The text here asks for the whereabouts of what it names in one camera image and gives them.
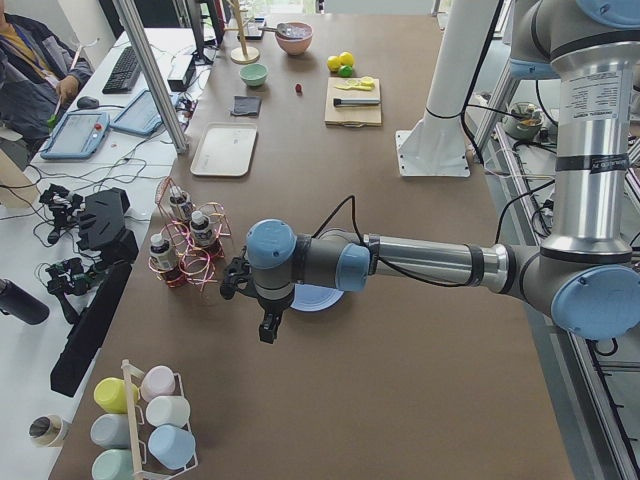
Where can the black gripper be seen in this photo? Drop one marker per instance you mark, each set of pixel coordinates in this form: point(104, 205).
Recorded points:
point(271, 308)

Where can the blue plate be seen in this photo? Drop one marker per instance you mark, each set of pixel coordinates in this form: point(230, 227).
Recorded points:
point(311, 298)

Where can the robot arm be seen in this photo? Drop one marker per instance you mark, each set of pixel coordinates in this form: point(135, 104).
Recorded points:
point(581, 275)

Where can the tea bottle lower left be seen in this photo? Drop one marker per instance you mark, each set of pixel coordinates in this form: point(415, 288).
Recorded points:
point(202, 232)

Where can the tea bottle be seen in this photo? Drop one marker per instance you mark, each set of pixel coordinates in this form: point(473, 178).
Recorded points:
point(164, 258)
point(180, 203)
point(202, 232)

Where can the pink cup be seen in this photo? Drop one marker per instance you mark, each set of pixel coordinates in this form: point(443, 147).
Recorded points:
point(158, 381)

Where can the tea bottle lower right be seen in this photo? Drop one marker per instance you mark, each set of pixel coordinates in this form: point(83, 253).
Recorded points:
point(164, 258)

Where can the white cup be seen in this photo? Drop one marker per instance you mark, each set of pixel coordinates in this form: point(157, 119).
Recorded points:
point(168, 410)

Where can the tea bottle top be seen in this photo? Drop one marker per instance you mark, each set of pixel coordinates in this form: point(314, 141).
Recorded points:
point(180, 203)

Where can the blue cup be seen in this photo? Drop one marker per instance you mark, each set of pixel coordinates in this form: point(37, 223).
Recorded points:
point(173, 447)

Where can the yellow cup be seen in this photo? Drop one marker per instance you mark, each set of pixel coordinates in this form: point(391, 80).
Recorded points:
point(109, 394)

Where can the cream rabbit tray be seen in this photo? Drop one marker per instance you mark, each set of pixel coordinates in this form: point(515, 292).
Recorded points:
point(225, 150)

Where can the grey cup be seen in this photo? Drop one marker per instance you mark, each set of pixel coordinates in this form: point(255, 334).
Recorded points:
point(111, 431)

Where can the green cup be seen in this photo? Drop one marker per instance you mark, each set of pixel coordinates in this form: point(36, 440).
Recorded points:
point(113, 464)

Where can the black long box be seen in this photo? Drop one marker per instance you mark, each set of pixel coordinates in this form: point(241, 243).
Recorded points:
point(88, 334)

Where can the grey folded cloth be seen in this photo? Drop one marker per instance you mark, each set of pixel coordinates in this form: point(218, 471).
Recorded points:
point(246, 106)

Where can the wooden cutting board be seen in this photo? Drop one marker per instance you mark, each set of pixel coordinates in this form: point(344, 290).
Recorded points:
point(352, 116)

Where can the steel muddler black tip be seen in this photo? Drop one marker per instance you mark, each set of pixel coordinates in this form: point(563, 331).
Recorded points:
point(355, 102)

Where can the teach pendant far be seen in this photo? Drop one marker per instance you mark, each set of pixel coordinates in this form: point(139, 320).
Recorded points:
point(140, 117)

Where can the teach pendant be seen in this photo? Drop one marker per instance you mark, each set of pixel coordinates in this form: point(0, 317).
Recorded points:
point(77, 136)
point(140, 117)

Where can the green bowl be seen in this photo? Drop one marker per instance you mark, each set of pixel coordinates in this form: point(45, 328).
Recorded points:
point(254, 75)

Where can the yellow plastic knife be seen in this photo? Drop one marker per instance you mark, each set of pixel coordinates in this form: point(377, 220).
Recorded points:
point(356, 87)

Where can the tape roll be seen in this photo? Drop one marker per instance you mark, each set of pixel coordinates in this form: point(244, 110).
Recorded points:
point(48, 431)

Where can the lemon half thick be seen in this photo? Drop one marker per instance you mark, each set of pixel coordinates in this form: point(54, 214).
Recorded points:
point(368, 82)

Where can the black water bottle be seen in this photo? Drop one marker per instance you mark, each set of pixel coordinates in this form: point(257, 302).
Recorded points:
point(17, 302)

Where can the green lime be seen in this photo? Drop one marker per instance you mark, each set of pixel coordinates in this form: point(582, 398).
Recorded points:
point(345, 71)

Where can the yellow lemon lower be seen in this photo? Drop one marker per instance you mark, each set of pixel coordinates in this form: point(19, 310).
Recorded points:
point(333, 63)

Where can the yellow lemon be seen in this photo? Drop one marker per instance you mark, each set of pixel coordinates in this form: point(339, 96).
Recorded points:
point(346, 59)
point(333, 63)

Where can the wooden cup stand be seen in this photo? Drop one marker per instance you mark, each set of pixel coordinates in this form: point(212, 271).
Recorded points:
point(244, 54)

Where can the teach pendant near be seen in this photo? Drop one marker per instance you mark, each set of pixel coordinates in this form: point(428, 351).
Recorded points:
point(77, 136)

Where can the yellow lemon upper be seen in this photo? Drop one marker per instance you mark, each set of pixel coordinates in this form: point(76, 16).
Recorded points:
point(346, 59)

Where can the pink bowl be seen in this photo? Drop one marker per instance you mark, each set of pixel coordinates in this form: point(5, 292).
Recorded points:
point(298, 41)

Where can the black keyboard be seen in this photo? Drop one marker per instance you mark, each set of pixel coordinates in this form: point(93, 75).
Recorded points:
point(124, 74)

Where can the computer mouse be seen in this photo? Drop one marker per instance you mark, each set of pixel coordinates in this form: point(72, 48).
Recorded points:
point(87, 103)

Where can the clear ice cubes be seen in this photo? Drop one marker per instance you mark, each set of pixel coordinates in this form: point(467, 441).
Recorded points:
point(290, 31)

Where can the steel ice scoop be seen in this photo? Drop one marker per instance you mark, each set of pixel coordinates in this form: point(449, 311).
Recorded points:
point(268, 28)

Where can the seated person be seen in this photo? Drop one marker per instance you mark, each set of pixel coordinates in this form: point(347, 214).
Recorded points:
point(39, 76)

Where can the copper wire bottle rack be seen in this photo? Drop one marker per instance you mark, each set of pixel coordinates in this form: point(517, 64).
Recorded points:
point(197, 266)

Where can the aluminium frame post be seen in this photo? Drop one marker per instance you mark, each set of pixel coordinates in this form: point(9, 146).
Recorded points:
point(133, 26)

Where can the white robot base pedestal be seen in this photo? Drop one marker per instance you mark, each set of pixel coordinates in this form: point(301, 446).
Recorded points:
point(436, 146)

